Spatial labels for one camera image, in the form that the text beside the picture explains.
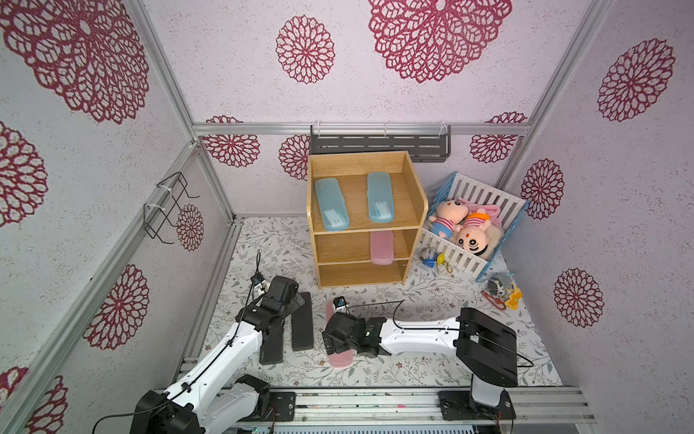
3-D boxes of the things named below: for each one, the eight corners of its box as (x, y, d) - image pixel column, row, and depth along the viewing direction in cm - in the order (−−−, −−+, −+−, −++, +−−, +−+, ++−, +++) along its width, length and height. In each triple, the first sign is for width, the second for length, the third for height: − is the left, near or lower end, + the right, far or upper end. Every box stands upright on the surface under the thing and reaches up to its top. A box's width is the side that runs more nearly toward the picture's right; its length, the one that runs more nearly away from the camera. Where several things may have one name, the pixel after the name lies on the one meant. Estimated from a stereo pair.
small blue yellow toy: (429, 272, 105) (432, 265, 101) (422, 264, 107) (425, 257, 104) (444, 264, 107) (447, 257, 103) (437, 256, 109) (440, 250, 106)
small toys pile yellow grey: (479, 295, 98) (486, 286, 93) (487, 282, 102) (494, 273, 97) (510, 314, 93) (519, 306, 88) (517, 300, 97) (526, 291, 92)
